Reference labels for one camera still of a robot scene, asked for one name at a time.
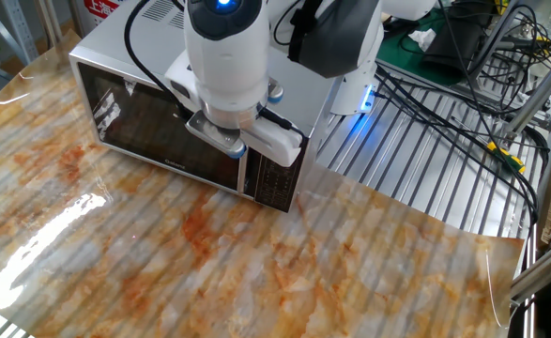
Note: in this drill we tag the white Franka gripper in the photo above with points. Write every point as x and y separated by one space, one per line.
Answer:
277 145

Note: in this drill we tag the red and white sign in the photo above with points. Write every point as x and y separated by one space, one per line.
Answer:
101 8

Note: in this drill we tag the orange marble pattern mat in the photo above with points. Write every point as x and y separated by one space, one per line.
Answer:
256 281

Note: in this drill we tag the grey perforated rack upright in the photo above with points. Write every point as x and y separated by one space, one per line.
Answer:
19 28

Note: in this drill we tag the yellow green screwdriver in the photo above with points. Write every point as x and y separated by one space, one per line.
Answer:
507 157

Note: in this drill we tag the green cutting mat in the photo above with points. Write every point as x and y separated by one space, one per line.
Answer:
397 51

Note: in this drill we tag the silver wrist mount bracket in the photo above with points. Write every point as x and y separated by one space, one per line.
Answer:
211 133

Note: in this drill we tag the crumpled white tissue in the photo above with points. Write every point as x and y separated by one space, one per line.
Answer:
423 38

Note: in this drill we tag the slanted aluminium profile bar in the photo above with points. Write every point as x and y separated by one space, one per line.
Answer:
538 98

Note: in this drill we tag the dark glass microwave door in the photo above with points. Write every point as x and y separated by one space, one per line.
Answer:
134 117

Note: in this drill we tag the black equipment box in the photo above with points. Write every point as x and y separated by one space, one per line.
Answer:
458 42

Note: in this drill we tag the silver microwave oven body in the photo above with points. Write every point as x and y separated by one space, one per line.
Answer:
277 183

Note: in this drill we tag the aluminium profile edge rail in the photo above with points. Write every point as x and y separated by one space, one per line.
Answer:
547 270

